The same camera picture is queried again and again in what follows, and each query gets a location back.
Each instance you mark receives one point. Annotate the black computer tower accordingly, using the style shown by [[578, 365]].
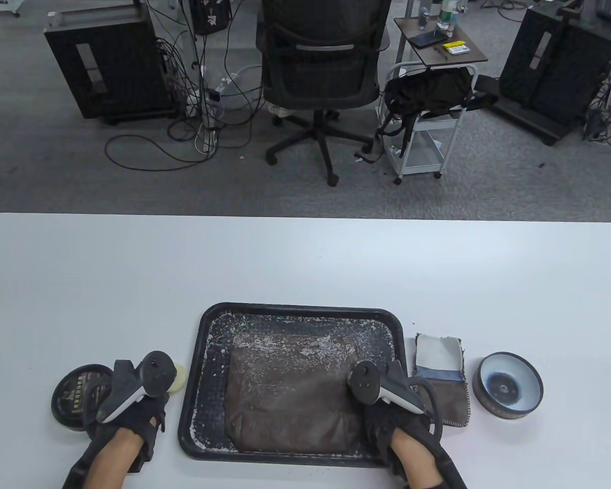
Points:
[[555, 76], [117, 66]]

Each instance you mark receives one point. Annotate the grey polishing cloth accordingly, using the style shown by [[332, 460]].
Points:
[[440, 356]]

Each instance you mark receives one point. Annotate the brown leather bag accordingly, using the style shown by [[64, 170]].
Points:
[[295, 397]]

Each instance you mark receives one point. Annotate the black tablet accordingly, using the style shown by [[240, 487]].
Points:
[[427, 39]]

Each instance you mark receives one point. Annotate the black plastic tray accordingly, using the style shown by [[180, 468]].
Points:
[[305, 318]]

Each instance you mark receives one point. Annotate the yellow round sponge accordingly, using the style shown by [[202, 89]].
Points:
[[181, 379]]

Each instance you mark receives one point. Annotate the person's right hand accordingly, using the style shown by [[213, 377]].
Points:
[[382, 425]]

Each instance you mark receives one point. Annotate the white rolling cart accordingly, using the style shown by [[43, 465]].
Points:
[[422, 153]]

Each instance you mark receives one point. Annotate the person's left forearm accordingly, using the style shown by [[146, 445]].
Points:
[[107, 461]]

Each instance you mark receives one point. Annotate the white power strip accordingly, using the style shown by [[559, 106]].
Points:
[[206, 140], [227, 83]]

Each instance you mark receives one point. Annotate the left black white controller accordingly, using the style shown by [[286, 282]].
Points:
[[155, 374]]

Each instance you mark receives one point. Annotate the white trolley base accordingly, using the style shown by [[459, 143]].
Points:
[[2, 5]]

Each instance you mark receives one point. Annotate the black leather care cream tin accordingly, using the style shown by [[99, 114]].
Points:
[[509, 387]]

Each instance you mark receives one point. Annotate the black office chair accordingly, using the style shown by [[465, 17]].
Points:
[[320, 76]]

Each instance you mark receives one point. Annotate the black hanging bag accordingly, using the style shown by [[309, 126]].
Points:
[[211, 18]]

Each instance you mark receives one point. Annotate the right black white controller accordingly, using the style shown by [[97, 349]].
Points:
[[366, 382]]

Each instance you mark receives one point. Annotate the person's left hand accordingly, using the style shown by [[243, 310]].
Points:
[[137, 417]]

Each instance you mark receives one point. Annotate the white desk leg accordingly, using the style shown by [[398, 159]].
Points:
[[196, 51]]

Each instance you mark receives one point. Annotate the person's right forearm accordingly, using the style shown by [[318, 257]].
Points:
[[415, 463]]

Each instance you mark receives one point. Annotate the black backpack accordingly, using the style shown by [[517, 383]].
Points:
[[427, 91]]

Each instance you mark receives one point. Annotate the yellow box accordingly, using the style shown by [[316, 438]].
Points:
[[456, 48]]

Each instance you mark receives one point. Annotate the black labelled tin lid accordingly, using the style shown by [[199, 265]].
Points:
[[71, 397]]

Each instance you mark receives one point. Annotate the green label bottle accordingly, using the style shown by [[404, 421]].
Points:
[[447, 20]]

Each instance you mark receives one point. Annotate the black white controller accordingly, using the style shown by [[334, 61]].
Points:
[[366, 382], [155, 374]]

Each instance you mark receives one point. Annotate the small brown side table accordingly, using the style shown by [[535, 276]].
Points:
[[463, 58]]

